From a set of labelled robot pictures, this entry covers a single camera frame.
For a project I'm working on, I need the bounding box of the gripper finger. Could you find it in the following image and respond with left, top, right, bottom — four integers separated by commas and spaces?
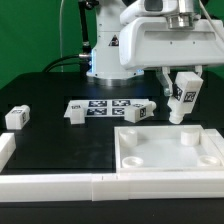
157, 67, 173, 97
195, 65, 203, 77

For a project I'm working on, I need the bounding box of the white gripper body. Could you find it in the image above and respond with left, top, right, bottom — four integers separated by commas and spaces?
119, 17, 224, 70

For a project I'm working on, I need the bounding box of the white square table top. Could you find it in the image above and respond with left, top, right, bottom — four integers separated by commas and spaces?
114, 125, 224, 173

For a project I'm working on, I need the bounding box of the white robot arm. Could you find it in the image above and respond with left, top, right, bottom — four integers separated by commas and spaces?
87, 0, 224, 96

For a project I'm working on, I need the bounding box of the white tag base sheet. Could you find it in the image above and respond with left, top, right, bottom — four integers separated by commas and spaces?
64, 99, 149, 118

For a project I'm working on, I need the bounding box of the white U-shaped fence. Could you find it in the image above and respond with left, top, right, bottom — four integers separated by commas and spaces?
0, 133, 224, 202

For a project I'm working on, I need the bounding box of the black cable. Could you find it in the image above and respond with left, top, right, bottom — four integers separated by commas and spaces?
42, 54, 92, 73

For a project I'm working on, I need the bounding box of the white thin cable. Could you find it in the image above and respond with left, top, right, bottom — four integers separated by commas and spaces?
58, 0, 66, 73

